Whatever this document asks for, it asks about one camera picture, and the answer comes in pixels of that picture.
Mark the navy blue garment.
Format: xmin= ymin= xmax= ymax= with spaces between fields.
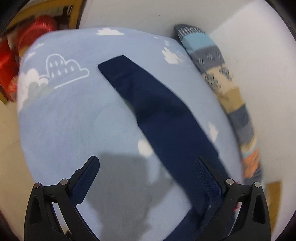
xmin=98 ymin=55 xmax=229 ymax=240

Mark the brown wooden headboard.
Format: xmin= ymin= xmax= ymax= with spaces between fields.
xmin=266 ymin=181 xmax=281 ymax=233

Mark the light blue cloud bedsheet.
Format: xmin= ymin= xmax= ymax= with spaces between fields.
xmin=17 ymin=27 xmax=243 ymax=240

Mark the patchwork long pillow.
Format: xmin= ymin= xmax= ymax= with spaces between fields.
xmin=174 ymin=24 xmax=263 ymax=185

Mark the red fabric bundle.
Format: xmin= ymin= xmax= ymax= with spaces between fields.
xmin=1 ymin=15 xmax=58 ymax=102

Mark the yellow wooden frame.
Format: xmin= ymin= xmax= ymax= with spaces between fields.
xmin=5 ymin=1 xmax=85 ymax=30

